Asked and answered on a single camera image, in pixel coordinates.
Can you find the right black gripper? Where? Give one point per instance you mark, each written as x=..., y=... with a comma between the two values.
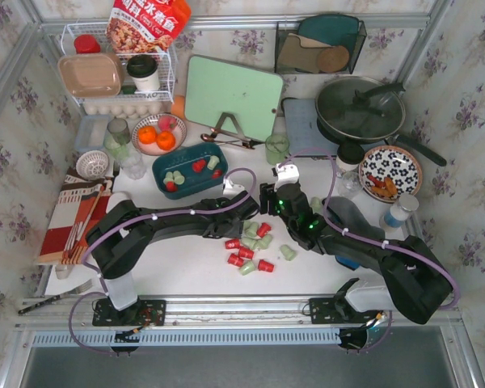
x=267, y=199

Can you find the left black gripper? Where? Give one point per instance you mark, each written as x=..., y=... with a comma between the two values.
x=244, y=208

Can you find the green capsule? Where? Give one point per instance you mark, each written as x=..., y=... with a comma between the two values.
x=288, y=253
x=178, y=178
x=316, y=203
x=247, y=268

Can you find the red capsule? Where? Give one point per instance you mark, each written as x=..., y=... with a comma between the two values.
x=217, y=174
x=171, y=187
x=235, y=260
x=265, y=266
x=199, y=165
x=245, y=253

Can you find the teal storage basket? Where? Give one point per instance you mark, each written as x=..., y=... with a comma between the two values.
x=182, y=160

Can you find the clear plastic cup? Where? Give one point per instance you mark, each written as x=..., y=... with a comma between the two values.
x=132, y=165

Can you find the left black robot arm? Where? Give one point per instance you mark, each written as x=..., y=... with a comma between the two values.
x=118, y=240

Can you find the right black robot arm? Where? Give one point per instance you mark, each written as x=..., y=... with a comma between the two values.
x=415, y=279

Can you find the green capsule bottom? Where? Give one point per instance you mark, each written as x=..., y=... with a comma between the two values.
x=247, y=268

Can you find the black lid jar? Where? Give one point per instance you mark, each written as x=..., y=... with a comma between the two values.
x=349, y=155

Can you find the white bottle silver cap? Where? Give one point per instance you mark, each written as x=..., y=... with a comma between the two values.
x=395, y=216

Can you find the green glass cup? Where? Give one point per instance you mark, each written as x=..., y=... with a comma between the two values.
x=276, y=148

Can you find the blue floral plate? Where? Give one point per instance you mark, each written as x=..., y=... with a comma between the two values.
x=388, y=171

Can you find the fruit bowl plate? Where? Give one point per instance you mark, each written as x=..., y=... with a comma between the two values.
x=160, y=134

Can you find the black frying pan with lid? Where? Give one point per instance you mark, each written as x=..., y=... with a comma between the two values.
x=365, y=111

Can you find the mint green cutting board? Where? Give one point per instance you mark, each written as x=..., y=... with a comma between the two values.
x=215, y=87

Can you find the green tinted glass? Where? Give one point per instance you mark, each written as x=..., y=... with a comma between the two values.
x=117, y=138

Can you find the small white colander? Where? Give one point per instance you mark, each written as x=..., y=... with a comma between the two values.
x=92, y=165

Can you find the striped orange cloth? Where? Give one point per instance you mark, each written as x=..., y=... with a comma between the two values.
x=80, y=206

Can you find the egg tray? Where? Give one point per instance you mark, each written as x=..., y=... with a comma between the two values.
x=133, y=110

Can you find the white cup black lid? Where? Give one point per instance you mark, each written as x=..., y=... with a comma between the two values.
x=143, y=69

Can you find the black mesh organizer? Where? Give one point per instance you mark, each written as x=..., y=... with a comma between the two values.
x=321, y=44

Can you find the beige food container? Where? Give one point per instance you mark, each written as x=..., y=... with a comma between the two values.
x=96, y=75

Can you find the red snack bag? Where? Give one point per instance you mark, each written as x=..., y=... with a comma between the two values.
x=146, y=26

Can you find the red lid jar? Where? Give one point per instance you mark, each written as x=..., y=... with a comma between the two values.
x=86, y=44

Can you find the white wire rack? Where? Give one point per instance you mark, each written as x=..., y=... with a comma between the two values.
x=167, y=65

